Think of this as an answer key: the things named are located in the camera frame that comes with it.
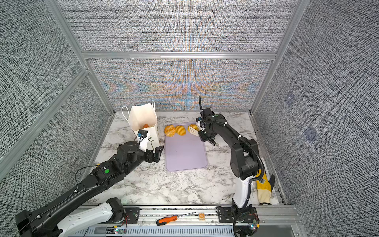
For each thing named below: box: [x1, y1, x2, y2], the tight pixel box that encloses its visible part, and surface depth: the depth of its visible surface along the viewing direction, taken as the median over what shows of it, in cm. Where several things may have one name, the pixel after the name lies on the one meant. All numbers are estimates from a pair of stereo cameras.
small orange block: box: [198, 212, 205, 221], surface depth 75 cm
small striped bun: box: [175, 124, 187, 136], surface depth 105 cm
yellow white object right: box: [255, 168, 275, 205], surface depth 79 cm
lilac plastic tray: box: [164, 128, 208, 172], surface depth 97 cm
